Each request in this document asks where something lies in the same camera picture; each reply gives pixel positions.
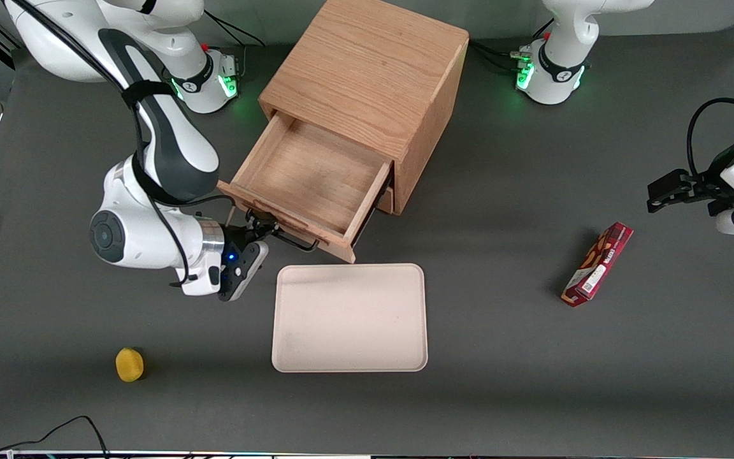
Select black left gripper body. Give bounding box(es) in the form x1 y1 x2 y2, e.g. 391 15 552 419
689 140 734 206

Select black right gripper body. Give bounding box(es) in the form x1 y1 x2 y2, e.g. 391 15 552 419
218 221 253 302

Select oak wooden drawer cabinet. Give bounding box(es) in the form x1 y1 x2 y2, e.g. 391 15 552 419
259 0 470 216

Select red cookie box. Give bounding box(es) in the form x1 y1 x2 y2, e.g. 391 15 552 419
561 222 634 308

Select beige plastic tray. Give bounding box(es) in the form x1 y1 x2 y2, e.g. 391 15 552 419
271 263 429 373

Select yellow lemon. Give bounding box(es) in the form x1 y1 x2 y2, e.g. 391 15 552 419
115 347 145 383

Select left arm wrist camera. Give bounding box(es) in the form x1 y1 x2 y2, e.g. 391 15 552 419
647 168 693 201

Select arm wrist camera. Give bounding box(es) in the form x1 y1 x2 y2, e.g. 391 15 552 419
227 240 271 302
647 168 693 201

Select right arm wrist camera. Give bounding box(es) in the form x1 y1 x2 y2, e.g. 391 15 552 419
227 240 271 302

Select black looped wrist cable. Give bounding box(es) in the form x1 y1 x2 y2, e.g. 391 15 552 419
687 98 734 180

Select black cable along right arm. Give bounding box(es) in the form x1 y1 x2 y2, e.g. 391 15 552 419
13 0 193 289

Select black right arm base cable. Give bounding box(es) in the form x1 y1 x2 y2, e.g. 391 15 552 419
203 10 267 48

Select black arm base cable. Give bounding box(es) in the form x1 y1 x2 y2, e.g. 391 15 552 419
203 10 267 48
469 19 556 74

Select black left arm base cable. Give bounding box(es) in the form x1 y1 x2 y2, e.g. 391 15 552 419
469 19 556 74

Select black cable on table edge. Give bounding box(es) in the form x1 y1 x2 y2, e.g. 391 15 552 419
0 416 110 459

